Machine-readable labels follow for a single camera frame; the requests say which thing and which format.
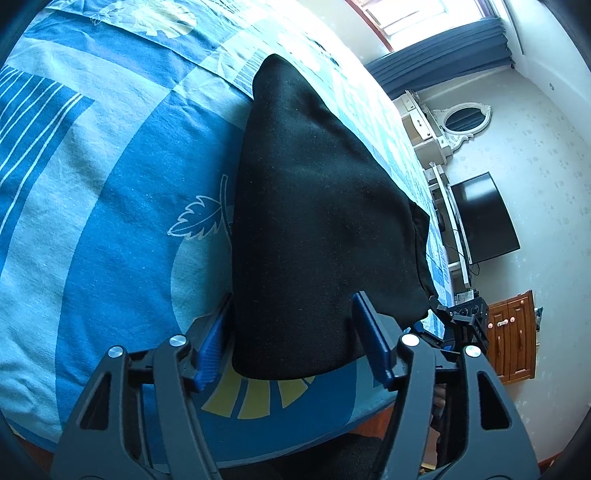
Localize black pants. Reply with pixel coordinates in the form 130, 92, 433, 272
231, 55, 436, 380

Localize right hand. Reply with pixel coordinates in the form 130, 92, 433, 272
431, 384, 446, 432

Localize black router box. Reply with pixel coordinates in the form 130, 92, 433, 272
454, 289, 478, 305

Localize wooden cabinet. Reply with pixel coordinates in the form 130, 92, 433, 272
486, 290, 537, 384

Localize black television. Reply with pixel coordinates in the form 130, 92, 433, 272
451, 172, 521, 264

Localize white tv shelf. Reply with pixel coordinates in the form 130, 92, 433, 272
424, 162, 473, 290

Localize white dressing table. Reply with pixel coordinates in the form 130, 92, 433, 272
393, 90, 452, 169

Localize white oval mirror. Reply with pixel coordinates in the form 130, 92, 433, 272
432, 102, 492, 153

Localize blue patterned bed sheet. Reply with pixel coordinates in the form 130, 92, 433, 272
1, 1, 434, 452

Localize blue curtain right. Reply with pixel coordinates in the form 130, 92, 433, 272
366, 17, 513, 99

